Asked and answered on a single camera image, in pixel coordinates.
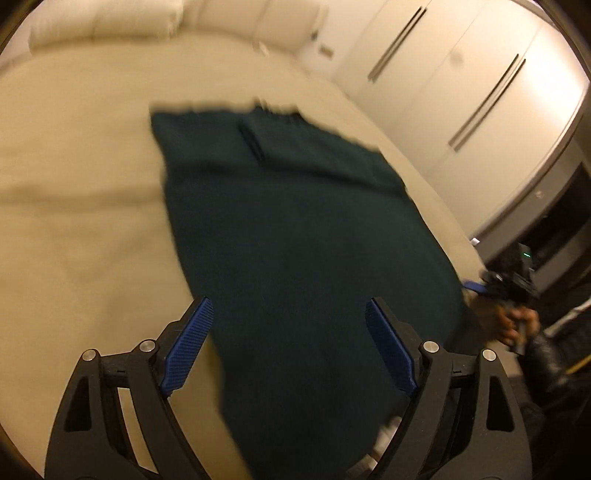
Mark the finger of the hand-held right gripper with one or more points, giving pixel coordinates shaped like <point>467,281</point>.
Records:
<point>475,286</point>

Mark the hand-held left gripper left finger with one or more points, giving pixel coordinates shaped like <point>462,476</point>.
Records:
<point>190,346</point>

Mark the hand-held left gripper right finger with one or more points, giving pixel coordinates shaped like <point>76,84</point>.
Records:
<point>388,346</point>

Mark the dark teal sweater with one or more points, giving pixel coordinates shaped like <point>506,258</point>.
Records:
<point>295,240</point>

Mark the person's right forearm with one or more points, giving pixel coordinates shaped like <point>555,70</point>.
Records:
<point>558,350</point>

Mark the person's right hand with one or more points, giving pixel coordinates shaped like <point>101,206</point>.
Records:
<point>508,325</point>

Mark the bed with beige sheet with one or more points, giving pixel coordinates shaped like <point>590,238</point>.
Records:
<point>78,194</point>

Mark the white wardrobe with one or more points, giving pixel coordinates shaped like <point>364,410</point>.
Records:
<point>461,83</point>

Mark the cream pillow right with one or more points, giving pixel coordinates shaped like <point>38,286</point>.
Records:
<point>258,21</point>

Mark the cream pillow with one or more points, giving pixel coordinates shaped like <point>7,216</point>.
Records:
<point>258,21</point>
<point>106,21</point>

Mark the cream pillow left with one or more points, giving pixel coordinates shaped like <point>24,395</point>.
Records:
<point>106,21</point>

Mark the wall socket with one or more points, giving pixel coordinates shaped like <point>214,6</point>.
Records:
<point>326,51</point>

